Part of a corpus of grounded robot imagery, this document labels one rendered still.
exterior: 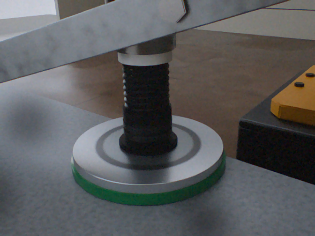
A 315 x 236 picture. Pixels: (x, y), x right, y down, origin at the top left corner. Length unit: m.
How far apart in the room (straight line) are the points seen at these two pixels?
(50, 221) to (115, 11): 0.24
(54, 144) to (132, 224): 0.24
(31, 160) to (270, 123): 0.58
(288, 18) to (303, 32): 0.36
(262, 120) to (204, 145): 0.44
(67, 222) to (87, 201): 0.04
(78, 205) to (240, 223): 0.18
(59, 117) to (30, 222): 0.30
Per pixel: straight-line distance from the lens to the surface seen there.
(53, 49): 0.42
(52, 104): 0.74
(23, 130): 0.63
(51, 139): 0.58
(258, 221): 0.39
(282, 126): 0.88
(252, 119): 0.90
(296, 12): 6.62
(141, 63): 0.40
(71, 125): 0.62
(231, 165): 0.48
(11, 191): 0.47
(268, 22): 6.82
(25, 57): 0.45
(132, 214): 0.39
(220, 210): 0.40
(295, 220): 0.40
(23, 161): 0.53
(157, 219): 0.38
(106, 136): 0.50
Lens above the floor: 1.09
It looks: 23 degrees down
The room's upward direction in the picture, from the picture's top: 1 degrees counter-clockwise
